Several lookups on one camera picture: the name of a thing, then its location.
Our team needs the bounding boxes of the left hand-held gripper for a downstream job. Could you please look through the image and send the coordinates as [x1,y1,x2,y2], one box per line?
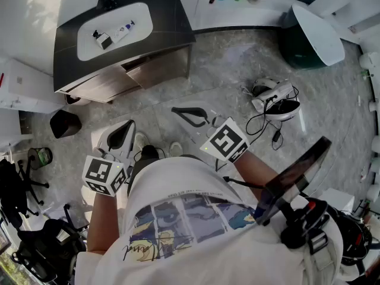
[82,119,137,197]

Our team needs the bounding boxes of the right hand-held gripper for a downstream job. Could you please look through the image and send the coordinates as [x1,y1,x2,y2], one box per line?
[171,100,250,163]

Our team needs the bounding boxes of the white bottle with blue cap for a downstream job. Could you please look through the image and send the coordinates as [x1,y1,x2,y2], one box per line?
[110,19,136,44]

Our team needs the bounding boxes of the person's right forearm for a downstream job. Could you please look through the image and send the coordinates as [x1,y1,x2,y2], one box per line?
[234,150,281,189]

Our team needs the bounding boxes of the person's left forearm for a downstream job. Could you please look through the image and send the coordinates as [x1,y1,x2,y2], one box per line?
[87,192,125,255]

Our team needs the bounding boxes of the person's left white shoe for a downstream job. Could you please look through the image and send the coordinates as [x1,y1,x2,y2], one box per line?
[133,131,151,154]

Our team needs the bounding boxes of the person's white shoe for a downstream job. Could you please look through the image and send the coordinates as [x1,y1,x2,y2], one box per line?
[133,131,151,154]
[169,141,183,159]

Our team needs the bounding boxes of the person's black trousers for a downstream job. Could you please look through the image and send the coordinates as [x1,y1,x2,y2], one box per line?
[126,144,208,195]

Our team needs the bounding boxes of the person's right white shoe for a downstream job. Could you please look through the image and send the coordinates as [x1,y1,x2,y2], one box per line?
[169,141,183,159]

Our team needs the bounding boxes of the black trash bin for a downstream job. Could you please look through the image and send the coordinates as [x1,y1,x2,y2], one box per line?
[49,109,83,139]

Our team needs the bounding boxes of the white grey headset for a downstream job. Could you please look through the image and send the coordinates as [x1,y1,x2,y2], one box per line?
[251,77,295,112]

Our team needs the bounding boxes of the white headset black visor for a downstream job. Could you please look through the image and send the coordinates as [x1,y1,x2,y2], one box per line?
[267,98,301,122]

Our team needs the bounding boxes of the white toilet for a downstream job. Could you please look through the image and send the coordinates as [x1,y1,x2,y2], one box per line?
[0,58,65,114]

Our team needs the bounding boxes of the dark vanity cabinet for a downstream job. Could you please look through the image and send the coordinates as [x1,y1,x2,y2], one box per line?
[53,0,197,103]

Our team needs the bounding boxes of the black office chair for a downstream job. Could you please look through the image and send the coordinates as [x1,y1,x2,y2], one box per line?
[11,203,90,283]
[0,158,50,228]

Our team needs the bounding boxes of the black chest tablet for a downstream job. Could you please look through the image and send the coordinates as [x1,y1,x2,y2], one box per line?
[255,135,333,226]

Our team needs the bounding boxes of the white sink basin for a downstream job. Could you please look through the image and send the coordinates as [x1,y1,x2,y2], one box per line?
[77,2,154,62]

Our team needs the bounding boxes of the person's white printed t-shirt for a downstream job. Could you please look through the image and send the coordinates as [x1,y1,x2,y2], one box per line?
[74,156,345,285]

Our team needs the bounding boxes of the dark green bin white lid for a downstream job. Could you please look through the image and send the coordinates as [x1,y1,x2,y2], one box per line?
[278,4,346,70]

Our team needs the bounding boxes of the white box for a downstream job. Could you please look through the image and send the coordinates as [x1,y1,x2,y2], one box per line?
[319,187,356,215]

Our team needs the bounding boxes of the black equipment bundle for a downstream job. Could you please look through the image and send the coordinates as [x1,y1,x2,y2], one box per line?
[326,205,373,280]

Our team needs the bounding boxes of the wire mesh waste basket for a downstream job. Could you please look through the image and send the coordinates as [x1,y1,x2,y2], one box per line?
[27,147,53,171]

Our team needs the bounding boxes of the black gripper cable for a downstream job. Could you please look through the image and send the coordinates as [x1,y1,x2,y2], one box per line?
[222,176,265,189]

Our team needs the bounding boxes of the black chest mount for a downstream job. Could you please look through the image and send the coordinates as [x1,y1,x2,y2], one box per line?
[280,197,330,255]

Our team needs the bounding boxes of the grey harness strap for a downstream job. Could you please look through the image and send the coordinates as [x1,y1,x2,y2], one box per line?
[308,230,336,278]

